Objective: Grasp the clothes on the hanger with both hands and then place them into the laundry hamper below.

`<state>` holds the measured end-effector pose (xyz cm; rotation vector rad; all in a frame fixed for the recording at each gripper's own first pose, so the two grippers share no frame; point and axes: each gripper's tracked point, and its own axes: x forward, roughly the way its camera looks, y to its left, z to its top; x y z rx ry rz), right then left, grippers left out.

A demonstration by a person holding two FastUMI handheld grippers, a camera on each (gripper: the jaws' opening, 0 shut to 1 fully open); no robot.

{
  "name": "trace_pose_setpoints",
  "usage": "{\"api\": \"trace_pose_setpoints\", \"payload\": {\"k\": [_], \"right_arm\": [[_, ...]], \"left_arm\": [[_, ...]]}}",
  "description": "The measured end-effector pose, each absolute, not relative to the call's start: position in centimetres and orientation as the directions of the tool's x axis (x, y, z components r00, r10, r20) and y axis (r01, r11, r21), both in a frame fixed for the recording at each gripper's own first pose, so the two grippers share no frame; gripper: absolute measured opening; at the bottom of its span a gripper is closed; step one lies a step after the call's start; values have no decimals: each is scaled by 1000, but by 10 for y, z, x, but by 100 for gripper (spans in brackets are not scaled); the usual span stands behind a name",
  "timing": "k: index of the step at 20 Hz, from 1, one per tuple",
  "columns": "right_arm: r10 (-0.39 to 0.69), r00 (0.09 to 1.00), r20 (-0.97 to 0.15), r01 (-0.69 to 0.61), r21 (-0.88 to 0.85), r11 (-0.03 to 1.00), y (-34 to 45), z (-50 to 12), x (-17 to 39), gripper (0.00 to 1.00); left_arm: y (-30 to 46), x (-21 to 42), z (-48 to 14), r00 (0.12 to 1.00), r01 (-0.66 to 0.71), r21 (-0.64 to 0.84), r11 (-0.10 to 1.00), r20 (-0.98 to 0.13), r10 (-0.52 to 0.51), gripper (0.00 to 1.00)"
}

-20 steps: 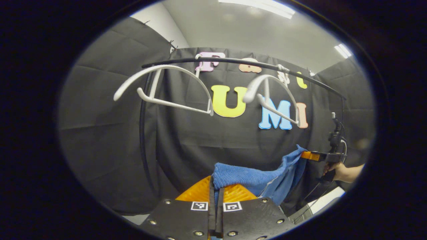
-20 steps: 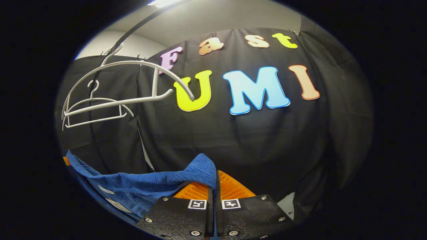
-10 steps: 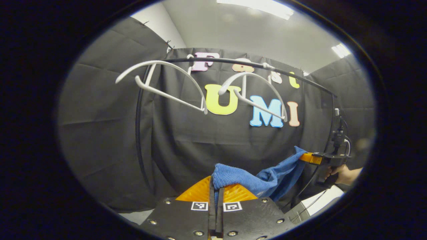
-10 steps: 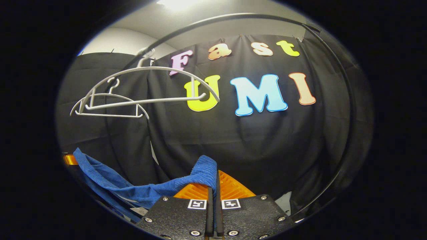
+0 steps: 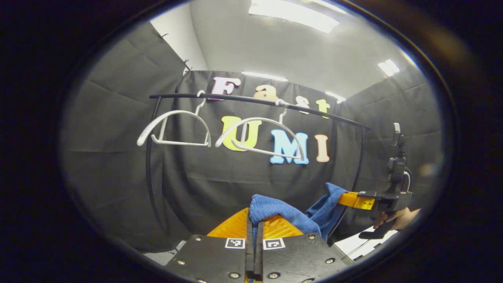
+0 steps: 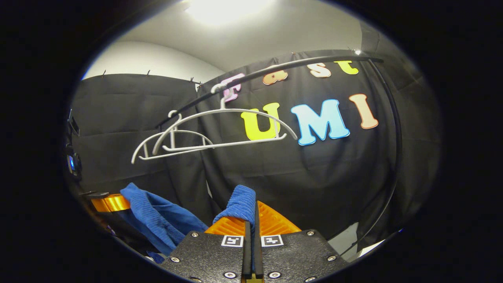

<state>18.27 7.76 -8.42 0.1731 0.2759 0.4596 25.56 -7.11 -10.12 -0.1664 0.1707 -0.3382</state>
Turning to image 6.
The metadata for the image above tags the white plastic hanger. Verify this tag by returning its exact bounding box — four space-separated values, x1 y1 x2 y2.
152 83 298 156
131 111 215 165

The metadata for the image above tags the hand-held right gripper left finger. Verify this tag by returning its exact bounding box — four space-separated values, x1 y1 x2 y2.
159 214 252 283

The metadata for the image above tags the large ceiling light panel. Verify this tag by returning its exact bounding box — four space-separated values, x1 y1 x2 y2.
185 0 272 24

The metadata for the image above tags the black backdrop cloth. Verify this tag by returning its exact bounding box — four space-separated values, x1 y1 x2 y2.
69 24 442 260

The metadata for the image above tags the black metal clothes rack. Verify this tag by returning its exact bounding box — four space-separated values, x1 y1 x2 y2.
156 55 403 256

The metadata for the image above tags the blue corduroy jacket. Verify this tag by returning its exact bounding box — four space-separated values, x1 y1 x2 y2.
120 182 257 265

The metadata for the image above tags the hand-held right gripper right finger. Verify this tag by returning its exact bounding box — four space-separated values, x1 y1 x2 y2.
253 200 349 283

